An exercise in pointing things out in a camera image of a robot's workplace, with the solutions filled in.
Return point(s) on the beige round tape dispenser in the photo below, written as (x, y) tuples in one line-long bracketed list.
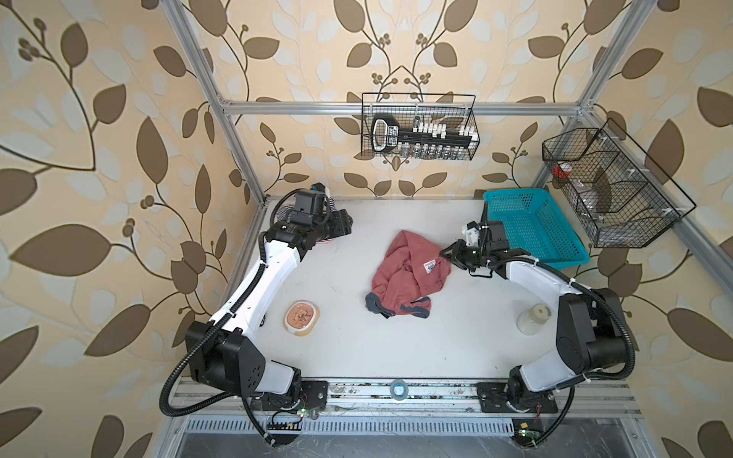
[(301, 318)]

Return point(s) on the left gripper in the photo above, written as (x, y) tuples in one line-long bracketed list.
[(343, 225)]

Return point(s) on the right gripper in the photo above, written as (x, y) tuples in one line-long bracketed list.
[(454, 256)]

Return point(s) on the black wire basket back wall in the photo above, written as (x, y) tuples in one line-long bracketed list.
[(450, 109)]

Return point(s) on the black wire basket wall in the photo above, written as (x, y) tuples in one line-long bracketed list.
[(623, 197), (450, 109)]

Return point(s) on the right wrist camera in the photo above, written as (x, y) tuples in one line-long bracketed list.
[(475, 234)]

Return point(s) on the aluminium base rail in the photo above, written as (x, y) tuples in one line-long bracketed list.
[(461, 406)]

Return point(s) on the white tape roll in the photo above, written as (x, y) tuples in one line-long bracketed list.
[(531, 321)]

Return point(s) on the maroon tank top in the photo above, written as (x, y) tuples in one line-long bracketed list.
[(410, 273)]

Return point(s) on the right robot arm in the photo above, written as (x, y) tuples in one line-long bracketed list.
[(593, 341)]

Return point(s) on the black wire basket right wall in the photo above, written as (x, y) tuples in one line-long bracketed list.
[(623, 197)]

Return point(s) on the red white item in basket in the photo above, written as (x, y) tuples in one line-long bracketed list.
[(563, 170)]

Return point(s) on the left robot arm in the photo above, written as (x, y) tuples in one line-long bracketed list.
[(222, 353)]

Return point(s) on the black handled tool in basket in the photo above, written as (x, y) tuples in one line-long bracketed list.
[(421, 138)]

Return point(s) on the teal plastic basket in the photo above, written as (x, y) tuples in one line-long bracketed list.
[(533, 222)]

